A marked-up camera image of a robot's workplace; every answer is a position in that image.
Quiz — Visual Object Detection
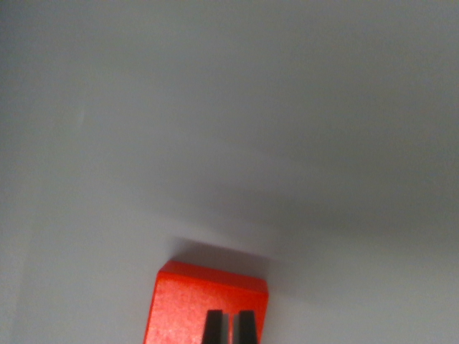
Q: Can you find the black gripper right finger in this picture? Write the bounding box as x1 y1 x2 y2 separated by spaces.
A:
232 310 260 344

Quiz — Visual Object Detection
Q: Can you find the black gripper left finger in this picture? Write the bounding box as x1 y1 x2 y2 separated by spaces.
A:
202 310 231 344

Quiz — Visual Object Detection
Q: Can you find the white plastic tray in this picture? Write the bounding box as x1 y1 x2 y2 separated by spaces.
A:
0 0 459 344

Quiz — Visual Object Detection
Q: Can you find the red cube block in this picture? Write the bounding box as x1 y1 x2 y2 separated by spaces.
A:
142 260 270 344

